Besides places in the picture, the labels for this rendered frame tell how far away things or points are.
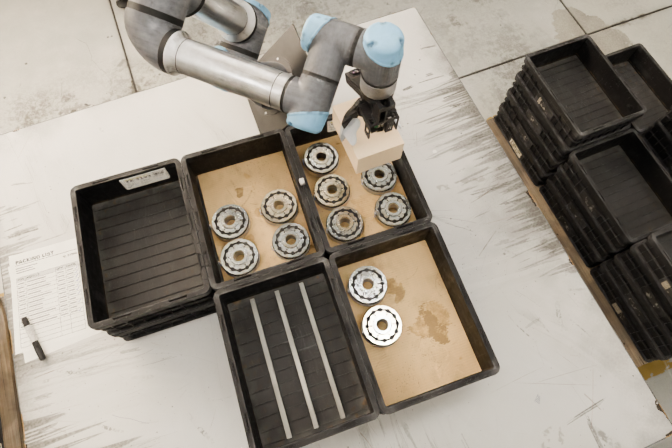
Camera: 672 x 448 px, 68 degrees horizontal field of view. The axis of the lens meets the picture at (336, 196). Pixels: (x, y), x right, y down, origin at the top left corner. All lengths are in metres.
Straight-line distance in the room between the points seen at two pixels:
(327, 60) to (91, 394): 1.10
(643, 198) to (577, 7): 1.42
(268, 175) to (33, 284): 0.76
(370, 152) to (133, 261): 0.72
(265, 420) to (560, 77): 1.72
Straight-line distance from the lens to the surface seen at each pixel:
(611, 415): 1.64
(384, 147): 1.19
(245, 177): 1.50
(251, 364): 1.35
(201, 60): 1.07
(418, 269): 1.40
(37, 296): 1.72
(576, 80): 2.32
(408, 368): 1.35
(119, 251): 1.51
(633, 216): 2.24
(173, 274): 1.44
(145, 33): 1.13
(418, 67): 1.89
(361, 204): 1.44
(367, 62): 0.96
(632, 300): 2.21
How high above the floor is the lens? 2.16
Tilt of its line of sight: 66 degrees down
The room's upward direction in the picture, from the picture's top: 1 degrees clockwise
